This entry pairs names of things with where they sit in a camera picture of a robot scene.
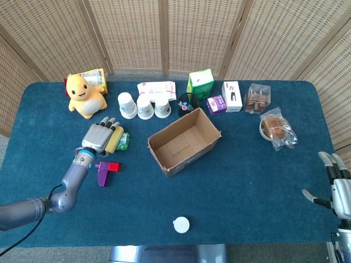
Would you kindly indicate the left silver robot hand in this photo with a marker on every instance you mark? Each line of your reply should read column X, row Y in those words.
column 96, row 137

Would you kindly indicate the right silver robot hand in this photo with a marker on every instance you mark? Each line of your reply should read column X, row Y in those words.
column 341, row 191

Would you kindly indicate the yellow sponge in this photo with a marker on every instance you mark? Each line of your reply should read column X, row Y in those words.
column 115, row 139

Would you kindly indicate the green wet wipes pack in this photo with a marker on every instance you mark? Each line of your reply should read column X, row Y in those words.
column 124, row 141

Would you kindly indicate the purple and red toy block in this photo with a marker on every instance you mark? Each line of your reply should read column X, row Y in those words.
column 103, row 172

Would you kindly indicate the brown cardboard box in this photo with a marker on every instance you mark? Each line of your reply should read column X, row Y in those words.
column 181, row 145

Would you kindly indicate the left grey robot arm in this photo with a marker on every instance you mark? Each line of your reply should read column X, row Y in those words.
column 71, row 180

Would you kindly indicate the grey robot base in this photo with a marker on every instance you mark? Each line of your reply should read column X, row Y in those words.
column 167, row 253

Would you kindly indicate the yellow snack box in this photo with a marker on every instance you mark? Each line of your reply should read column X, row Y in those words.
column 96, row 76

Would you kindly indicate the green tissue box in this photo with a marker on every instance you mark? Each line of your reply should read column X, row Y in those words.
column 200, row 83

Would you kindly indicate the small purple box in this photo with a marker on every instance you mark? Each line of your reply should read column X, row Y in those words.
column 216, row 105

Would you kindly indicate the clear box of brown cups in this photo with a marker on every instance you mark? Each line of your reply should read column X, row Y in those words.
column 257, row 98

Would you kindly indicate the white box with black print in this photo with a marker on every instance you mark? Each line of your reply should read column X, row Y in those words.
column 232, row 96

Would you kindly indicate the yellow plush dinosaur toy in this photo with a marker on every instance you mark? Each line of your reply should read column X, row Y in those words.
column 85, row 100

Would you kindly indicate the white paper cup stack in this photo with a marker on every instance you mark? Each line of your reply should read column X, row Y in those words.
column 162, row 107
column 144, row 107
column 127, row 105

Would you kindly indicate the clear plastic bag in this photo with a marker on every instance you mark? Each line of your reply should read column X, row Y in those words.
column 288, row 141

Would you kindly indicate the white pink tissue pack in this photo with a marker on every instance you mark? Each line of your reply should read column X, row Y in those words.
column 156, row 89

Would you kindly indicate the red white small cap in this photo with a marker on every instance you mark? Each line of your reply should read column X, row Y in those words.
column 184, row 108

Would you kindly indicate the brown bread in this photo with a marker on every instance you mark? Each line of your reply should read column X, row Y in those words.
column 274, row 126

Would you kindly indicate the blue carpet table cover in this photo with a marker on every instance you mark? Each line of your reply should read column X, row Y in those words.
column 246, row 191

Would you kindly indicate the black mesh pen holder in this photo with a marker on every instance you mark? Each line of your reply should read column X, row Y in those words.
column 189, row 100

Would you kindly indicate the wicker folding screen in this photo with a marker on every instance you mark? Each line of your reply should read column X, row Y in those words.
column 131, row 33

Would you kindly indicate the white round lid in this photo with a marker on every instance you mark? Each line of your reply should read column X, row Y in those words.
column 181, row 225

